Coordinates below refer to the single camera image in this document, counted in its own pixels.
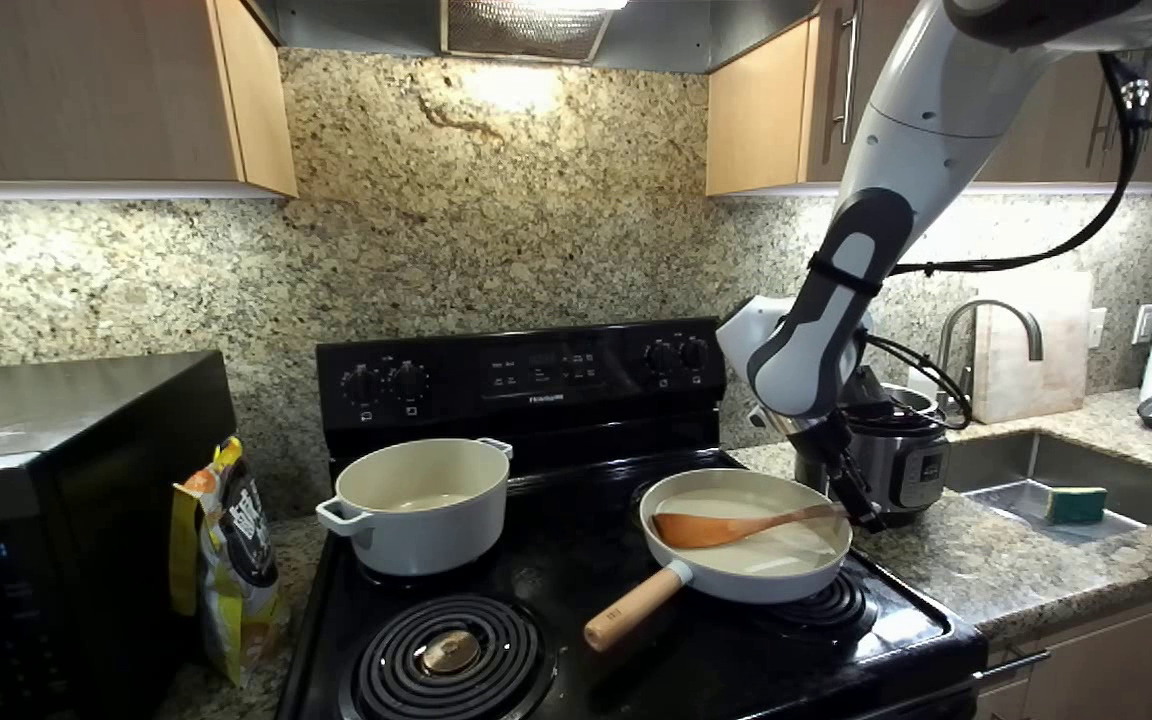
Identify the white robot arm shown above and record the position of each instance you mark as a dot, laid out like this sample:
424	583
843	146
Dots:
941	107

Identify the white frying pan wooden handle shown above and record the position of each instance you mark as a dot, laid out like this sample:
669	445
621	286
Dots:
777	565

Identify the green yellow sponge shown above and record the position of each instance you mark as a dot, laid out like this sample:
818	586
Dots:
1079	504

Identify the wooden cabinet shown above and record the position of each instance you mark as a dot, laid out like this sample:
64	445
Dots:
787	108
141	102
1097	668

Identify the lower wooden cabinet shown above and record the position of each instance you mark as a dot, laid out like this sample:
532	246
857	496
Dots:
1097	668

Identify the left upper wooden cabinet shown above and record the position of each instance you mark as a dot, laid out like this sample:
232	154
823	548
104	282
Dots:
141	102

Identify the white cutting board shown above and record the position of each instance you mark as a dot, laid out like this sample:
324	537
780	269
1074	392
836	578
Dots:
1061	303

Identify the black microwave oven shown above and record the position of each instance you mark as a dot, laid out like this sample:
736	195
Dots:
91	453

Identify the steel range hood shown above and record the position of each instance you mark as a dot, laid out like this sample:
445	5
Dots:
587	35

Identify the stainless steel pressure cooker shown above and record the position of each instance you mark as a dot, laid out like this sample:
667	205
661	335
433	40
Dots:
893	453

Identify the white pot with handles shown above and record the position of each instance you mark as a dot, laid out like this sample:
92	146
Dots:
422	504

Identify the right upper wooden cabinet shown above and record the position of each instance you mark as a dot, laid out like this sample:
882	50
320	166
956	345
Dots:
787	108

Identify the stainless steel sink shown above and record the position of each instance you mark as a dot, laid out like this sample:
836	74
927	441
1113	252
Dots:
1016	468

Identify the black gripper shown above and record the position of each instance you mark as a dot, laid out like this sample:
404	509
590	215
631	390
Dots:
828	445

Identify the chrome kitchen faucet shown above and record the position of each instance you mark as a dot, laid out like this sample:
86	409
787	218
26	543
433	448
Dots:
1004	351

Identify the black electric stove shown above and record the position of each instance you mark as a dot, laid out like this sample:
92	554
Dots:
590	418

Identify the yellow black snack bag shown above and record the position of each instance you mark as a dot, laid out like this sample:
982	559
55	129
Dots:
223	565

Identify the wooden spatula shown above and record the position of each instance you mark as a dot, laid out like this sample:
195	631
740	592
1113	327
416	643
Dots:
725	528

